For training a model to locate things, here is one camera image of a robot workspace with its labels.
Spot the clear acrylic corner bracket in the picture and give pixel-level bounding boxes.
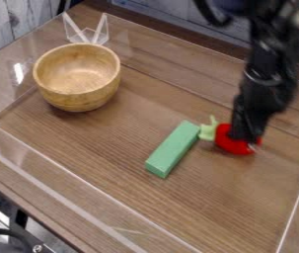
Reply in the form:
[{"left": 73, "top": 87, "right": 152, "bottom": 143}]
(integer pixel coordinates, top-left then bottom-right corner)
[{"left": 61, "top": 13, "right": 109, "bottom": 45}]

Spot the black cable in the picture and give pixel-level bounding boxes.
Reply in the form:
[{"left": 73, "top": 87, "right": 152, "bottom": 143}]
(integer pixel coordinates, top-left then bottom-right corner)
[{"left": 0, "top": 226, "right": 25, "bottom": 253}]

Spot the clear acrylic table barrier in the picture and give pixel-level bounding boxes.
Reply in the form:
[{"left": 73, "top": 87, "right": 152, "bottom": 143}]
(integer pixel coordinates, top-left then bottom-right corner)
[{"left": 0, "top": 128, "right": 200, "bottom": 253}]

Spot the red plush tomato toy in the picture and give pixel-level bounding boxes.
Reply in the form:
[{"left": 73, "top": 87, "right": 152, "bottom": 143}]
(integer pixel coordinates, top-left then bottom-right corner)
[{"left": 198, "top": 115, "right": 263, "bottom": 156}]

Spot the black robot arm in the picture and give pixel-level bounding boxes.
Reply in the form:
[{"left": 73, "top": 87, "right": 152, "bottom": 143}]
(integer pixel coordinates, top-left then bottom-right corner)
[{"left": 192, "top": 0, "right": 299, "bottom": 143}]

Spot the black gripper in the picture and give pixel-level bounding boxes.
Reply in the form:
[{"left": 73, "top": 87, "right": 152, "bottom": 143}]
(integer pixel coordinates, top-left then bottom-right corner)
[{"left": 228, "top": 78, "right": 298, "bottom": 140}]

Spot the green rectangular block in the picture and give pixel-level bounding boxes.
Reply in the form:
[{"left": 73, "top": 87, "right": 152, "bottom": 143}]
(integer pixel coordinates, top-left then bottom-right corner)
[{"left": 145, "top": 121, "right": 200, "bottom": 179}]

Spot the wooden bowl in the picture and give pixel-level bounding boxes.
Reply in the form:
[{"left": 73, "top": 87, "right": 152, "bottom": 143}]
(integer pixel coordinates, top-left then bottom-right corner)
[{"left": 33, "top": 43, "right": 120, "bottom": 112}]

